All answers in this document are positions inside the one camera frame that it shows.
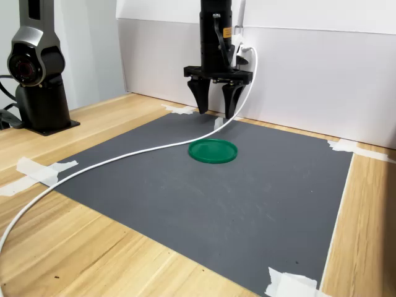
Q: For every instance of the small white plastic terminal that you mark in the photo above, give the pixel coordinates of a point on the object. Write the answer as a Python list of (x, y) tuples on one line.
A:
[(218, 124)]

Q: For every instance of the round green lid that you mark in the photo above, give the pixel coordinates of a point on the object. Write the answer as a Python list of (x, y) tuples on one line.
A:
[(213, 153)]

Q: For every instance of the white tape piece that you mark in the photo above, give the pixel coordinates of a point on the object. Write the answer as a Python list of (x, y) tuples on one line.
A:
[(182, 110), (343, 146), (34, 173), (290, 286)]

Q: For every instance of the white partition board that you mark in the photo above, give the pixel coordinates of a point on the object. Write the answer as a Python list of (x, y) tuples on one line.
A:
[(309, 77)]

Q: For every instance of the dark grey mat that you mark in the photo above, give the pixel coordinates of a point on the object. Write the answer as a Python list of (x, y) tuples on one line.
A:
[(201, 210)]

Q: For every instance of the white camera box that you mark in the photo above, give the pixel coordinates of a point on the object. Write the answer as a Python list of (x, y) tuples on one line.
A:
[(240, 55)]

